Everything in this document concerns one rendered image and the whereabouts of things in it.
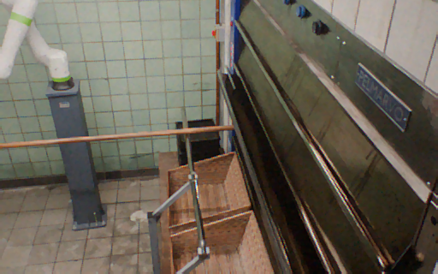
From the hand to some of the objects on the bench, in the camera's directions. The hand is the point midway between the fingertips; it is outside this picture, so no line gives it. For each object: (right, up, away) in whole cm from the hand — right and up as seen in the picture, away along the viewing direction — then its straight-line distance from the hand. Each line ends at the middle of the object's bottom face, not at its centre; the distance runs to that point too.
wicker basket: (+128, -74, +53) cm, 157 cm away
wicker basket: (+136, -105, +3) cm, 172 cm away
